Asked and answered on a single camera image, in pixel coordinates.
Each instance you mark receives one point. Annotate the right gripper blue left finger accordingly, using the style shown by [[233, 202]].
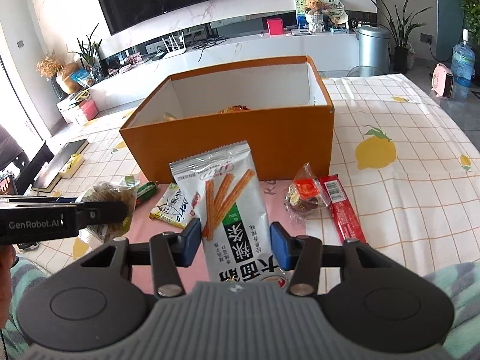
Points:
[[170, 251]]

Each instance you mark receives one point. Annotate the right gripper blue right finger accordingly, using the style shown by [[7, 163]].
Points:
[[301, 255]]

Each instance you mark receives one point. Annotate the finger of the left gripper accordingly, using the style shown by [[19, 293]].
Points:
[[99, 213]]

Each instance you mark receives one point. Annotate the brown cake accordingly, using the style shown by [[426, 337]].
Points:
[[125, 191]]

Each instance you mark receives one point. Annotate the yellow white America packet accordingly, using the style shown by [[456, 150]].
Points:
[[173, 208]]

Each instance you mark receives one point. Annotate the red wafer bar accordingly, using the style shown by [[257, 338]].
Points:
[[341, 209]]

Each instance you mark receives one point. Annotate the clear chocolate candy pack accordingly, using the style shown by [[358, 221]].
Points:
[[306, 197]]

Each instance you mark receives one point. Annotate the green sausage stick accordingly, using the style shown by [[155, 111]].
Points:
[[145, 192]]

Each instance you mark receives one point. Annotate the silver spicy strip packet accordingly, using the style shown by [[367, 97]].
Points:
[[208, 167]]

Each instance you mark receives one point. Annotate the red chip bag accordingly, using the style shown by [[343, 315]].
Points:
[[232, 109]]

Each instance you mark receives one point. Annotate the yellow chip bag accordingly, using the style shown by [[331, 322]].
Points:
[[168, 116]]

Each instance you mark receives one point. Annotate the black book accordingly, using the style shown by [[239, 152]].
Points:
[[49, 175]]

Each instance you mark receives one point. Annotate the pink placemat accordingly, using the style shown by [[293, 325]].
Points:
[[239, 243]]

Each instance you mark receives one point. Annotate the pink storage box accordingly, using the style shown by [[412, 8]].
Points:
[[77, 111]]

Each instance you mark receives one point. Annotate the white tv cabinet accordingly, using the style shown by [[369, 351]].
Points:
[[331, 52]]

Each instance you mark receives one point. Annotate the lemon print tablecloth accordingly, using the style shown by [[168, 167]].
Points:
[[411, 175]]

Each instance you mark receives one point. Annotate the orange cardboard box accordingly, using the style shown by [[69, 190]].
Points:
[[290, 121]]

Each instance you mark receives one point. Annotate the tan vase with dried flowers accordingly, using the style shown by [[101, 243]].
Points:
[[59, 73]]

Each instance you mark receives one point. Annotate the glass vase plant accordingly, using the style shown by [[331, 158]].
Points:
[[88, 52]]

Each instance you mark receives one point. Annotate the white router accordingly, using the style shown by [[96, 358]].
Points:
[[174, 45]]

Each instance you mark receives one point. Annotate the pink small heater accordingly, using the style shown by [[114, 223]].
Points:
[[442, 81]]

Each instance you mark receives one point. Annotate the silver trash can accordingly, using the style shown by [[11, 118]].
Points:
[[374, 48]]

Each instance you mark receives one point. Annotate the red box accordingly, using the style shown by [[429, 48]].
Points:
[[275, 26]]

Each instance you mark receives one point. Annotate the teddy bear in pot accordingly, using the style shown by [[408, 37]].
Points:
[[314, 16]]

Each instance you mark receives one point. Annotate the potted green plant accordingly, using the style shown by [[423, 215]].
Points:
[[400, 24]]

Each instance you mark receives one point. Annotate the blue water jug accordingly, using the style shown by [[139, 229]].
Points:
[[462, 61]]

